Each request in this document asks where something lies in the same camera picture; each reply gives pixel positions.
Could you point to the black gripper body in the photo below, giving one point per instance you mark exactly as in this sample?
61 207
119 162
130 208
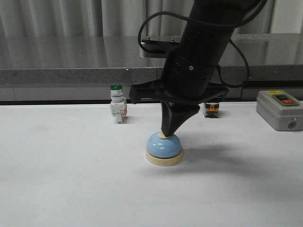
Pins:
182 82

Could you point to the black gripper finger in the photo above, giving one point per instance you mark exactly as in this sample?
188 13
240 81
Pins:
166 110
182 113

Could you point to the blue cream desk bell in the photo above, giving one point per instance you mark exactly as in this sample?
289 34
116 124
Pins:
164 151

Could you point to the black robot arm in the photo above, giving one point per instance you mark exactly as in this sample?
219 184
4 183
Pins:
209 28

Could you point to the grey curtain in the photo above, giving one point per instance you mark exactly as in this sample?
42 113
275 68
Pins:
66 18

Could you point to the grey granite counter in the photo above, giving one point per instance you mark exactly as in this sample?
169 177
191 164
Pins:
81 69

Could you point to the black rotary selector switch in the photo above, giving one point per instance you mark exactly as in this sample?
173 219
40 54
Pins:
211 109

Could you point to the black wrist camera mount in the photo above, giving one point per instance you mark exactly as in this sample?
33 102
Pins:
156 49

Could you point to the green push button switch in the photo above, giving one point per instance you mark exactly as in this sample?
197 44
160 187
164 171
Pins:
118 105

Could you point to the grey on-off switch box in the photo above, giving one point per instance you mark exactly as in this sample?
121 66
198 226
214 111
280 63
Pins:
280 110

